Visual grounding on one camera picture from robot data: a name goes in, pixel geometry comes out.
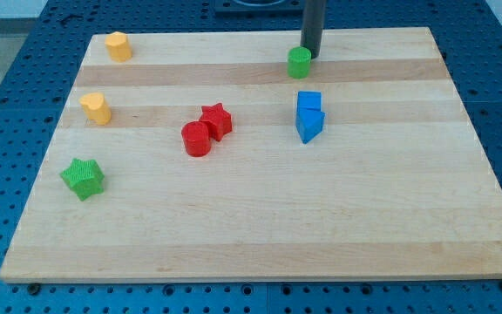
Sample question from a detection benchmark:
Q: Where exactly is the red star block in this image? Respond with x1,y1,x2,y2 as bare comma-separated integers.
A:
199,102,233,141

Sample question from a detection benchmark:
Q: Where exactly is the yellow heart block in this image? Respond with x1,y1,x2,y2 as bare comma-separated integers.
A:
79,92,112,126

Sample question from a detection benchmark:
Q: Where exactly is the green star block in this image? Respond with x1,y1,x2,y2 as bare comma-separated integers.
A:
60,158,105,201

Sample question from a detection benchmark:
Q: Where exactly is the wooden board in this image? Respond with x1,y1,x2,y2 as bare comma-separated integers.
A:
0,27,502,283

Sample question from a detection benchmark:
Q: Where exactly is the red cylinder block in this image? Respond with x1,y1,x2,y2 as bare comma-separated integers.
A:
181,121,211,157

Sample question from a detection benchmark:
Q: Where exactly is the blue triangle block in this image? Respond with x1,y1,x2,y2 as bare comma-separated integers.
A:
295,109,325,144

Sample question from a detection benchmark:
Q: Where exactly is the blue cube block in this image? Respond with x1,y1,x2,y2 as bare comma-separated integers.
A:
296,91,322,111

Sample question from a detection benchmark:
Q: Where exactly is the green cylinder block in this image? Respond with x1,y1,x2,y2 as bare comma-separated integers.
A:
287,46,311,79

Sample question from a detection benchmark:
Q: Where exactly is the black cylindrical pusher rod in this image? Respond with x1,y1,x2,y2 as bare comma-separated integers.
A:
300,0,327,59

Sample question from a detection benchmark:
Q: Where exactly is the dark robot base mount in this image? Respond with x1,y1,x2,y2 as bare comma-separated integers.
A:
211,0,305,16

